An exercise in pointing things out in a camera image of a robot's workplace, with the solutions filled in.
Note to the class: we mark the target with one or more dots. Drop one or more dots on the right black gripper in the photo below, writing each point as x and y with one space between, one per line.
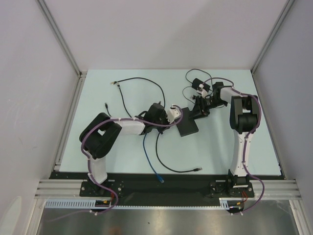
200 109

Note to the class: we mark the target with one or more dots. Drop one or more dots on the white slotted cable duct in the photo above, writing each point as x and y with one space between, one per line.
77 204

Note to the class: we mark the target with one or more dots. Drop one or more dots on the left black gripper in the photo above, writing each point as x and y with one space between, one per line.
162 130

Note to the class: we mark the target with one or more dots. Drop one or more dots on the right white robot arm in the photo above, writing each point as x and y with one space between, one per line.
244 119

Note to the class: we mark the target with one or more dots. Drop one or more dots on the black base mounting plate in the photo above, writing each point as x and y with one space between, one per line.
149 199

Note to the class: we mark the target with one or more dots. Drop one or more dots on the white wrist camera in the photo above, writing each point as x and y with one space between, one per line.
201 90
173 113

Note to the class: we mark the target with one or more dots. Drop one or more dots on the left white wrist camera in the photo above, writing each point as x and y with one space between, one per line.
173 113

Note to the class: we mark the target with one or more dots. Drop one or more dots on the black network switch box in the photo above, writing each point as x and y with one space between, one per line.
187 125

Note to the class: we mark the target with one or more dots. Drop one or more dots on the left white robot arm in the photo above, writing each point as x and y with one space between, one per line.
100 135

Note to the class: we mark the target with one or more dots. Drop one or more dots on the aluminium frame rail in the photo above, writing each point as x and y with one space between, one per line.
269 189

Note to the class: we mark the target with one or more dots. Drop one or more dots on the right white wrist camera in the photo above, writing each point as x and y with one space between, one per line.
201 90

